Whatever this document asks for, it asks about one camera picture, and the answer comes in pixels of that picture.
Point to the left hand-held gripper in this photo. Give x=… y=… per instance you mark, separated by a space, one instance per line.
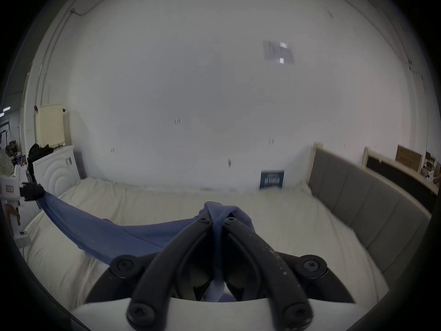
x=9 y=189

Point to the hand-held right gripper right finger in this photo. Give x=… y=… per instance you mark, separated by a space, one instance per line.
x=265 y=264

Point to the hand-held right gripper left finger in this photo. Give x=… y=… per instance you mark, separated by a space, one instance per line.
x=162 y=274

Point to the blue garment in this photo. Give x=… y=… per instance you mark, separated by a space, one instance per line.
x=103 y=233

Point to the black bag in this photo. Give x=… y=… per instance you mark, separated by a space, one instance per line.
x=38 y=152

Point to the bed with beige sheet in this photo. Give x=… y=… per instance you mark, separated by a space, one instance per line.
x=293 y=219

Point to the cream ribbed panel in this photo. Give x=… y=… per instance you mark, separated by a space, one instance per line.
x=50 y=125

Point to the blue printed card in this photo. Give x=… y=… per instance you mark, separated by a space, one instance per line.
x=272 y=180

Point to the grey padded headboard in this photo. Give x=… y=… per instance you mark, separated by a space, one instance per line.
x=361 y=198

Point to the brown carton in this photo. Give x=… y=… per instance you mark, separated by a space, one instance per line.
x=408 y=158

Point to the black headboard with pale frame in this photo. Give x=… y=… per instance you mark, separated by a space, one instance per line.
x=399 y=177

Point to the paper sheet on wall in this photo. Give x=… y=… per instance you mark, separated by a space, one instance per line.
x=278 y=51

